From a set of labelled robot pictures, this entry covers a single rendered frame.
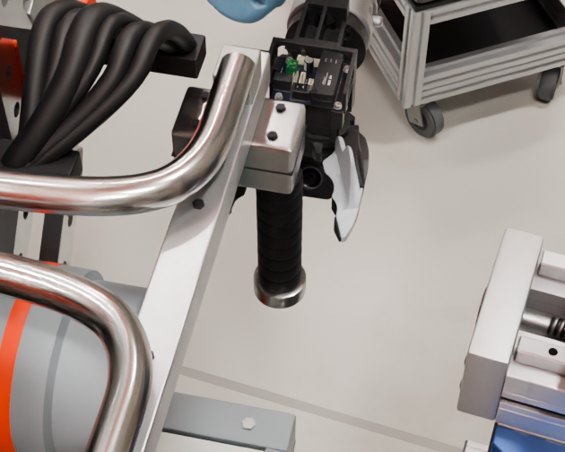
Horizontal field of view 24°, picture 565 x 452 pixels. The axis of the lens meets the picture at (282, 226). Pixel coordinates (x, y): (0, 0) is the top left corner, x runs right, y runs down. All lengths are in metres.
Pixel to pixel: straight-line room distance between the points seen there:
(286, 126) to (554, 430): 0.35
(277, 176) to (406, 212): 1.19
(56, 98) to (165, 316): 0.17
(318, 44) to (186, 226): 0.28
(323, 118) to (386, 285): 0.99
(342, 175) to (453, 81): 1.11
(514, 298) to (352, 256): 1.00
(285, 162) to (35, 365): 0.23
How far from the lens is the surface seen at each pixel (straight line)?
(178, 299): 0.81
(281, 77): 1.05
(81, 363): 0.88
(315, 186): 1.15
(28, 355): 0.88
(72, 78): 0.87
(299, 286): 1.08
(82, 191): 0.83
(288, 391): 1.92
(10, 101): 1.12
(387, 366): 1.95
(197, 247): 0.83
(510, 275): 1.09
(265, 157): 0.93
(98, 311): 0.77
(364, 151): 1.07
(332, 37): 1.11
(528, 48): 2.18
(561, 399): 1.06
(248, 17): 1.04
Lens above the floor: 1.64
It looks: 51 degrees down
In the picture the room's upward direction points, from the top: straight up
